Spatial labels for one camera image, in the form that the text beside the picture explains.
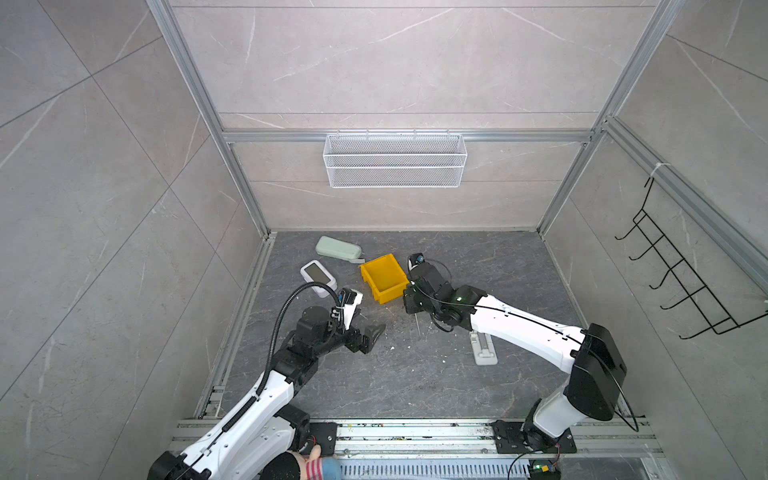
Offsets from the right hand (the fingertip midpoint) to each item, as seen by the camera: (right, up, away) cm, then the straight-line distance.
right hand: (408, 290), depth 83 cm
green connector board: (+32, -42, -13) cm, 54 cm away
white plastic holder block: (+23, -18, +5) cm, 30 cm away
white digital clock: (-32, +4, +18) cm, 37 cm away
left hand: (-10, -5, -6) cm, 13 cm away
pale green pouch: (-24, +12, +28) cm, 38 cm away
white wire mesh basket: (-3, +42, +17) cm, 46 cm away
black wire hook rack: (+62, -1, -22) cm, 66 cm away
